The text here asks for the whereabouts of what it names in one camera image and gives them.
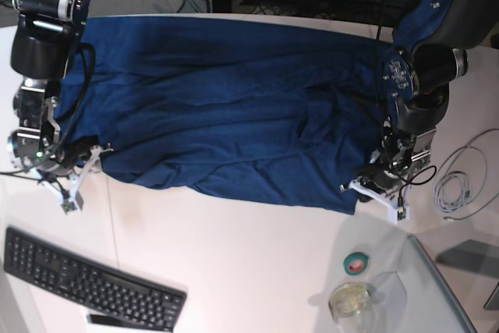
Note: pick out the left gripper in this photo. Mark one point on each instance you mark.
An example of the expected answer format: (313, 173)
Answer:
(378, 180)

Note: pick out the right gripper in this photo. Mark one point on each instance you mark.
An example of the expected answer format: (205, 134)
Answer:
(65, 165)

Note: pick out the dark blue t-shirt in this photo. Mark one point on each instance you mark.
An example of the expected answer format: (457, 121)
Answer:
(238, 110)

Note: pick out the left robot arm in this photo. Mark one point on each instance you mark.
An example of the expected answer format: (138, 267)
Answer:
(430, 44)

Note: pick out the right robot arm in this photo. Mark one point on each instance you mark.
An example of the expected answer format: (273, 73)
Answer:
(47, 39)

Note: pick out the green tape roll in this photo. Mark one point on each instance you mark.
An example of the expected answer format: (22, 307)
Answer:
(356, 263)

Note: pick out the black computer keyboard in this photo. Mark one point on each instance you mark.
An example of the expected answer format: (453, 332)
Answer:
(119, 298)

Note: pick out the clear tape dispenser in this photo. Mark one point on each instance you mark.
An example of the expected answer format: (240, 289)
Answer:
(351, 308)

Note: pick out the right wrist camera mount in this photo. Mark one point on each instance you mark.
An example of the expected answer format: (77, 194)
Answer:
(65, 182)

